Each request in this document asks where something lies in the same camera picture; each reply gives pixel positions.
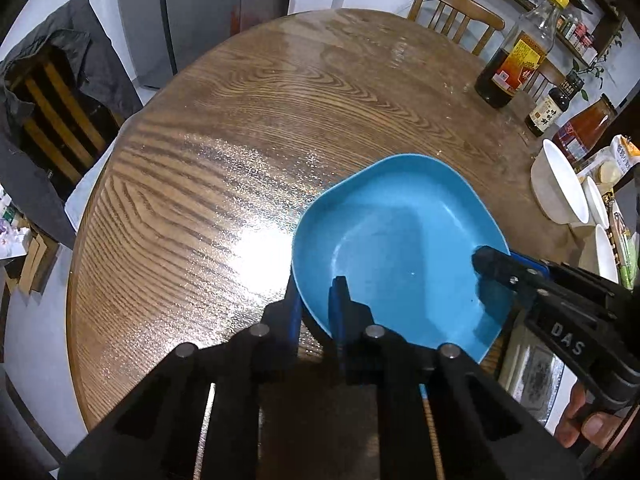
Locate large white bowl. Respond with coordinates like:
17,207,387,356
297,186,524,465
530,138,591,226

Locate flour bag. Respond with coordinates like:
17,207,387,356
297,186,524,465
575,135,640,196

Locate dark grey jacket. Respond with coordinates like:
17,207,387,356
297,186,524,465
0,0,146,251

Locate blue plate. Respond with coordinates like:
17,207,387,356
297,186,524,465
291,154,512,365

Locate person's right hand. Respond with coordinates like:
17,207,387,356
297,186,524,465
555,382,633,450

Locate grey patterned cushion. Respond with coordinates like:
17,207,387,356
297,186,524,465
500,330,566,421

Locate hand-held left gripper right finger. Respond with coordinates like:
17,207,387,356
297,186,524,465
327,275,586,480

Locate wooden chair with dark jacket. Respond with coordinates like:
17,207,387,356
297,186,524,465
5,50,118,186

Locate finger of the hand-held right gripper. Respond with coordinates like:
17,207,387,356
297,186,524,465
510,254,623,311
471,245,551,311

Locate orange sauce bottle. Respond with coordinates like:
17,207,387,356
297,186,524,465
551,94,617,167

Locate green potted vine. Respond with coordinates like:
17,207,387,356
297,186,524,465
570,25,626,92

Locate small dark sauce bottle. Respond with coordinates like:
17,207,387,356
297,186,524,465
524,76,585,138

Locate small white bowl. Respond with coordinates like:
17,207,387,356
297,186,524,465
580,176,611,228

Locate group of spice jars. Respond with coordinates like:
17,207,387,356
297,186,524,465
555,10,598,58

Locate cardboard boxes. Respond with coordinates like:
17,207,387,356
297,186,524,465
4,230,60,295

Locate dark wooden wall shelf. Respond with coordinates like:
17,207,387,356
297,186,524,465
450,0,626,61

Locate green plastic bag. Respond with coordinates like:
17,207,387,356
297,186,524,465
617,232,640,288

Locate grey refrigerator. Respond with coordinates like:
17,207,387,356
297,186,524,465
114,0,293,91

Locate medium white bowl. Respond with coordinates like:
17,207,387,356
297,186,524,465
577,224,621,286

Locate yellow-capped vinegar bottle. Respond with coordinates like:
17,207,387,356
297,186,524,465
474,0,571,109

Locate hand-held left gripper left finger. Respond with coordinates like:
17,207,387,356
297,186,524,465
57,275,303,480

